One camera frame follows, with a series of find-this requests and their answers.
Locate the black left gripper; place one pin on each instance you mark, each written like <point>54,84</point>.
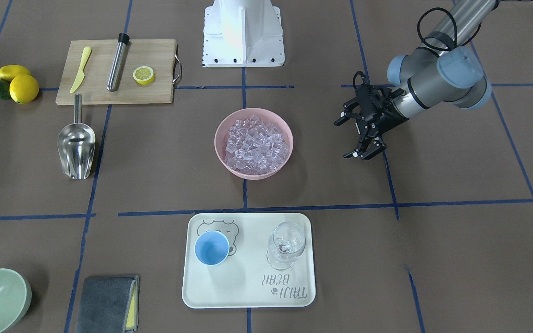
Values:
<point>385,121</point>

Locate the stainless steel ice scoop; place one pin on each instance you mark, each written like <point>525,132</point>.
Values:
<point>76,145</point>

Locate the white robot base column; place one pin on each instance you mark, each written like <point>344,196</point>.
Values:
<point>243,33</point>

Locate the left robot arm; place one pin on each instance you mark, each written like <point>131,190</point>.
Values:
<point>443,69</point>

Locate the pile of clear ice cubes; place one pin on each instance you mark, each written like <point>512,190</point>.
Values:
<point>255,147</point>

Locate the light blue plastic cup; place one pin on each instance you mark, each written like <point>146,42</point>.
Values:
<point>212,248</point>

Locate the clear wine glass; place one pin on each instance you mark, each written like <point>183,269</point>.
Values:
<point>286,244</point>

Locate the pink bowl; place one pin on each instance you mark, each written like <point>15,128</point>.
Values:
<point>267,116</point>

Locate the cream bear serving tray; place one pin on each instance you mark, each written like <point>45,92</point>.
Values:
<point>245,279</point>

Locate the wooden cutting board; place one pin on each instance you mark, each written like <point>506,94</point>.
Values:
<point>104,85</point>

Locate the lemon half slice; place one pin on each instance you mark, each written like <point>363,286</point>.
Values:
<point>144,75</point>

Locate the yellow plastic knife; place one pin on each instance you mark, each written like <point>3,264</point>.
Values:
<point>80,75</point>

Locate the grey folded cloth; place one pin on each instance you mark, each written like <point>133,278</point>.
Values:
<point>109,304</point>

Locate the whole yellow lemon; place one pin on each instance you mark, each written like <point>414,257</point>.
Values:
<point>24,88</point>

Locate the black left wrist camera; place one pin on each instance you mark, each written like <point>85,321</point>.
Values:
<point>361,107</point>

